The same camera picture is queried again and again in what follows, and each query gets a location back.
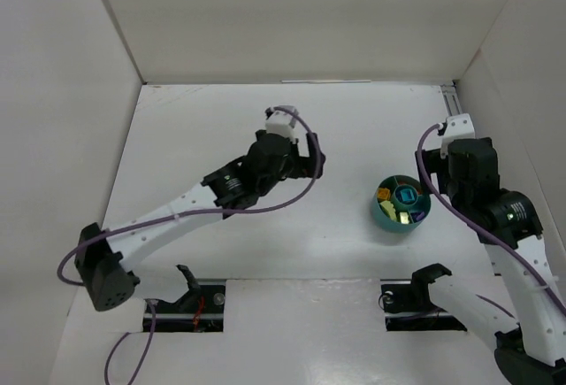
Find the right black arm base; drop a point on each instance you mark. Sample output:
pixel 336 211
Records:
pixel 407 305

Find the lime green lego brick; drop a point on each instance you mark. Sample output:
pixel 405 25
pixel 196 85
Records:
pixel 388 209

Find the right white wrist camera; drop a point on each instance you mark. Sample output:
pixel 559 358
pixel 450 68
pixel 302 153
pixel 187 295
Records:
pixel 455 128

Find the pale yellow lego brick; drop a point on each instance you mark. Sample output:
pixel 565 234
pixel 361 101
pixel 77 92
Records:
pixel 404 218

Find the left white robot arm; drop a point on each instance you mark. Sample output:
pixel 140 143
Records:
pixel 105 260

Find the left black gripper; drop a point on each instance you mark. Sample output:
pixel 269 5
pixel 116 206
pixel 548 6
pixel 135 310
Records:
pixel 307 160

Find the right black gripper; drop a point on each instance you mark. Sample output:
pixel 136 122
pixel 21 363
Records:
pixel 432 160

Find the yellow orange lego brick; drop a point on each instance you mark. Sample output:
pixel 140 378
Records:
pixel 383 194

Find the teal divided round container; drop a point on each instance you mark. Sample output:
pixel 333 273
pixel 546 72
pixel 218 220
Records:
pixel 423 204

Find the teal flower face lego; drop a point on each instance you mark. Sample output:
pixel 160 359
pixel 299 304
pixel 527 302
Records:
pixel 406 194

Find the aluminium rail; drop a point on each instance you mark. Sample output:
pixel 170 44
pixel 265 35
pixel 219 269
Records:
pixel 451 98

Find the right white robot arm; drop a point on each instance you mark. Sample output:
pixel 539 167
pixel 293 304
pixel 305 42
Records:
pixel 529 347

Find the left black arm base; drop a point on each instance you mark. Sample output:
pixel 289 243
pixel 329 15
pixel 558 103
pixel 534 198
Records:
pixel 178 302

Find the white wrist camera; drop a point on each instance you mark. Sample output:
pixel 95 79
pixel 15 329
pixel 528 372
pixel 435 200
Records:
pixel 455 128
pixel 281 123

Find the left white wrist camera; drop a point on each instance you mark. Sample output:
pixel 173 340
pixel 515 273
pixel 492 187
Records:
pixel 281 123

